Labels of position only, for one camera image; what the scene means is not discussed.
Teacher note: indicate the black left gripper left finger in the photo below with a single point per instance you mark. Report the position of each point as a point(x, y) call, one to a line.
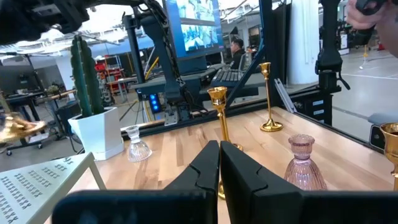
point(192, 186)

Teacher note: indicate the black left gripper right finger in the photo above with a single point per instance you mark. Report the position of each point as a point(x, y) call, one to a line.
point(248, 193)

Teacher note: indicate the gold candlestick holder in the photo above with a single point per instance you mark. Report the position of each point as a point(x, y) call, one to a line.
point(270, 126)
point(391, 140)
point(217, 96)
point(18, 127)
point(238, 147)

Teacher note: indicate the pink glass candle holder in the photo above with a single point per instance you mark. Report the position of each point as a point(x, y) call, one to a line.
point(303, 174)

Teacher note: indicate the clear glass candle holder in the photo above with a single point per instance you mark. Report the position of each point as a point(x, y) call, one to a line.
point(138, 149)

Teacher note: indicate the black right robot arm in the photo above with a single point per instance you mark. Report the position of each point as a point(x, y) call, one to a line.
point(161, 56)

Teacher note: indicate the black rolling desk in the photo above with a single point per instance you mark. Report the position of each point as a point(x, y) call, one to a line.
point(25, 99)

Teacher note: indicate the green cactus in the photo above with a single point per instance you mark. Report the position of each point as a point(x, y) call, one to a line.
point(85, 77)

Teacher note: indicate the black box with lit LEDs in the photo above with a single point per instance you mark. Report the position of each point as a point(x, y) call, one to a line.
point(154, 104)

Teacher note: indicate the red tool cart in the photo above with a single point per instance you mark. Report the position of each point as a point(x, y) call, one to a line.
point(109, 74)

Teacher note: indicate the black box with white labels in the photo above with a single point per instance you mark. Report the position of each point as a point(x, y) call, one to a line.
point(323, 115)

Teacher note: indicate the white plant pot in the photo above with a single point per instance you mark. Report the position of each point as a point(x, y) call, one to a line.
point(96, 133)

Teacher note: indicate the black keyboard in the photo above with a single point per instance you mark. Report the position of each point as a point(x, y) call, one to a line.
point(227, 77)

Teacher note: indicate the black workstation stand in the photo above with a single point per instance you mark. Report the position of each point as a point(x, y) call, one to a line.
point(205, 72)

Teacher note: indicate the person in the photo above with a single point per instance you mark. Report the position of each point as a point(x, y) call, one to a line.
point(390, 34)
point(237, 56)

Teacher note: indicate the black computer monitor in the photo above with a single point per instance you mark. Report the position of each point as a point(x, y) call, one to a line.
point(196, 28)

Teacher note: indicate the green perforated metal shelf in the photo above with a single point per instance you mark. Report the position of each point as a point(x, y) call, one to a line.
point(31, 186)

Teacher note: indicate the white round pillar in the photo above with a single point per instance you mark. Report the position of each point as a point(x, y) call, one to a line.
point(303, 37)

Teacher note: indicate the person's hand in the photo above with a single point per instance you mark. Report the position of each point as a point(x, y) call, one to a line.
point(357, 18)

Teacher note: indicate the silver mounting bracket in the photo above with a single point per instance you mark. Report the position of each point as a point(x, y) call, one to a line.
point(170, 116)

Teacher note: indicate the black aluminium table frame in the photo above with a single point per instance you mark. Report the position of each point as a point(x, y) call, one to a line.
point(266, 31)

